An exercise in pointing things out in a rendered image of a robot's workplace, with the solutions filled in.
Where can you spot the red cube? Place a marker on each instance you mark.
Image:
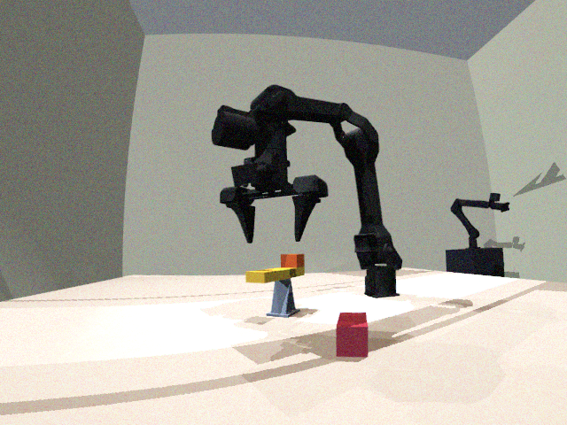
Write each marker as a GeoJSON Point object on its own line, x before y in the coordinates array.
{"type": "Point", "coordinates": [352, 335]}

